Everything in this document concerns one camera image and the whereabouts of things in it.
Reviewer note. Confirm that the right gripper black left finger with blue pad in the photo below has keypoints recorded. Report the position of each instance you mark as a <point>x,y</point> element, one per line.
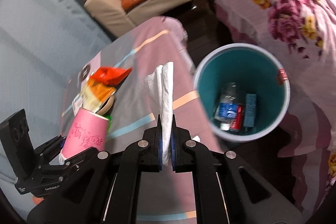
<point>141,156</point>

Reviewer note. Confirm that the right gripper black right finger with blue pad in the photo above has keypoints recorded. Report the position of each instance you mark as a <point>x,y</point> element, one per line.
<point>188,155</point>

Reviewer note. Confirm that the pink paper cup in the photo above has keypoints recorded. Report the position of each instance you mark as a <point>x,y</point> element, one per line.
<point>87,130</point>

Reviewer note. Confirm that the white tissue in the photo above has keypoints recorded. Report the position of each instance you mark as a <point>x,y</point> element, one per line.
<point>160,87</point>

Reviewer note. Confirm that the red snack bag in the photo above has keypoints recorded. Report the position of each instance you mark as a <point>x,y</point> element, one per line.
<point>111,76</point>

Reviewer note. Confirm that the teal white trash bin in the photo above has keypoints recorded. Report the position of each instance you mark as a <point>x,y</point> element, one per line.
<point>255,71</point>

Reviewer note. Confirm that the person's hand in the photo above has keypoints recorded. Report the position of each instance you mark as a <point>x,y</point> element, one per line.
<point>37,200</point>

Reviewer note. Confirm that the pink grey checked tablecloth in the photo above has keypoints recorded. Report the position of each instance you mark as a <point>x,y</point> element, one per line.
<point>166,196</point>

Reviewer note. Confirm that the green round jelly cup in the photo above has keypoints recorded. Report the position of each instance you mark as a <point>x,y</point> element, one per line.
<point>109,118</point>

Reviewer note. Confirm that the plastic water bottle blue label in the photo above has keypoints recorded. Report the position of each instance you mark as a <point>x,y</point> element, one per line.
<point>228,102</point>

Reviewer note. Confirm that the red can in bin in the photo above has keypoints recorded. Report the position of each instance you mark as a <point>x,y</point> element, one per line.
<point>237,122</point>

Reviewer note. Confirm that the white medicine box blue print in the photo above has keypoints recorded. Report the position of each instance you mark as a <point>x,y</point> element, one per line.
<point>77,103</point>

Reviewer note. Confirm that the orange cream snack bag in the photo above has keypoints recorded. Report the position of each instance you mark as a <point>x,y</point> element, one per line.
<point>95,94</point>

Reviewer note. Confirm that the teal box in bin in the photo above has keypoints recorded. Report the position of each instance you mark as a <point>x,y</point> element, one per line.
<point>250,110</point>

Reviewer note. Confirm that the floral pink bed quilt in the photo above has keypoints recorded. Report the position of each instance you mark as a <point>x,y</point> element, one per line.
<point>301,35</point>

